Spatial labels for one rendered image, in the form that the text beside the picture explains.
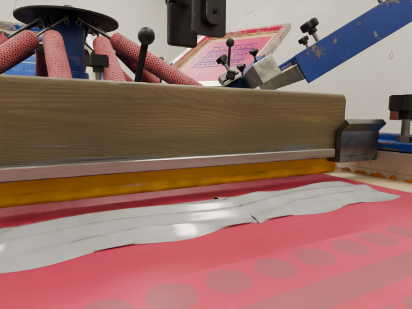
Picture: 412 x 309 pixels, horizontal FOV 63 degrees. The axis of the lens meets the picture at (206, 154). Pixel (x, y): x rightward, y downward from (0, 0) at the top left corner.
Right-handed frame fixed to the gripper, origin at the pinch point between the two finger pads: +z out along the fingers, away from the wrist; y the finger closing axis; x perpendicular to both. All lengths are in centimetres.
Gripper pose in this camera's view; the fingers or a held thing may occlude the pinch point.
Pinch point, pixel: (194, 21)
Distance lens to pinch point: 33.8
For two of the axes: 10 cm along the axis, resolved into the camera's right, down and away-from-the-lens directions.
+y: 4.9, 1.1, -8.6
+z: -0.1, 9.9, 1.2
